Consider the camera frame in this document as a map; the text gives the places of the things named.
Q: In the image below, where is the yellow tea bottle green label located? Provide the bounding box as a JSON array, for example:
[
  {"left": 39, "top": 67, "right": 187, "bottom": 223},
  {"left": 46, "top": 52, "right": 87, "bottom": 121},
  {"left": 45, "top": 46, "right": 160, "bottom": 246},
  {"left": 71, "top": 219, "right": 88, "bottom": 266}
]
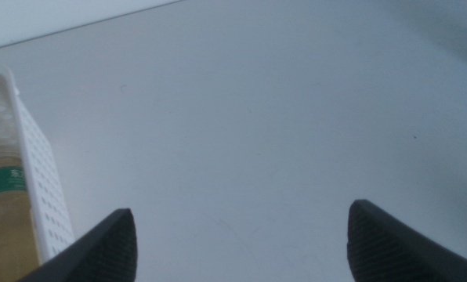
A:
[{"left": 0, "top": 132, "right": 42, "bottom": 282}]

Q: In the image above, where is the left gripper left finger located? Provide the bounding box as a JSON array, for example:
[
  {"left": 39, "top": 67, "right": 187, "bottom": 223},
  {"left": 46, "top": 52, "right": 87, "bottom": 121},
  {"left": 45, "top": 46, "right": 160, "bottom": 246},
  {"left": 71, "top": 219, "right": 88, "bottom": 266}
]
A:
[{"left": 17, "top": 208, "right": 139, "bottom": 282}]

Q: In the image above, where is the white perforated plastic basket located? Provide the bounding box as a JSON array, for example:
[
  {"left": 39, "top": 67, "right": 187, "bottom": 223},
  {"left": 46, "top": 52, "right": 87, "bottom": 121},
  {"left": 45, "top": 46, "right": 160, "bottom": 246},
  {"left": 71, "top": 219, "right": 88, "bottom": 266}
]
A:
[{"left": 0, "top": 64, "right": 76, "bottom": 264}]

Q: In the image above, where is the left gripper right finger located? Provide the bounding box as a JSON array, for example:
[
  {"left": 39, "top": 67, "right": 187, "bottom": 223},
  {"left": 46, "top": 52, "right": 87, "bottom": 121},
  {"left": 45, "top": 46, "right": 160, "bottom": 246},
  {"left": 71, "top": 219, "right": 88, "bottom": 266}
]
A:
[{"left": 346, "top": 198, "right": 467, "bottom": 282}]

